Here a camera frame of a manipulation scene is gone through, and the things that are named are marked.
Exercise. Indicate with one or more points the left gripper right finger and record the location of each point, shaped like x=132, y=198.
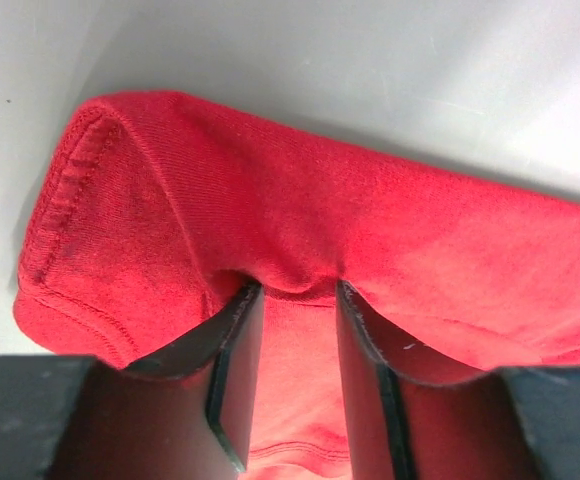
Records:
x=414, y=413

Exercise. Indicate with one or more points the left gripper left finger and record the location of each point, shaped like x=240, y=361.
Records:
x=183, y=412

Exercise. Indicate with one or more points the red t-shirt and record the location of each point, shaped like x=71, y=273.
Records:
x=157, y=205

